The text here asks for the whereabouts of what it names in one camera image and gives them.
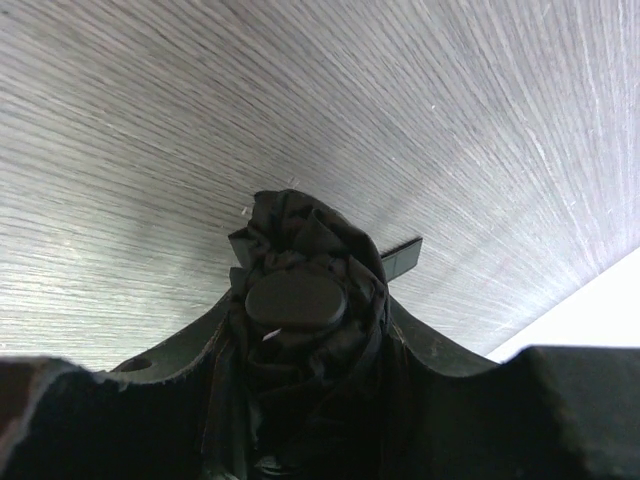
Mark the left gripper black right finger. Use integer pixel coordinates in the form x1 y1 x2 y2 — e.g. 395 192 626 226
391 302 639 479

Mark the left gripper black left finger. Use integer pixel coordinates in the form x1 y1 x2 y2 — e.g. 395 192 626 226
1 296 233 479

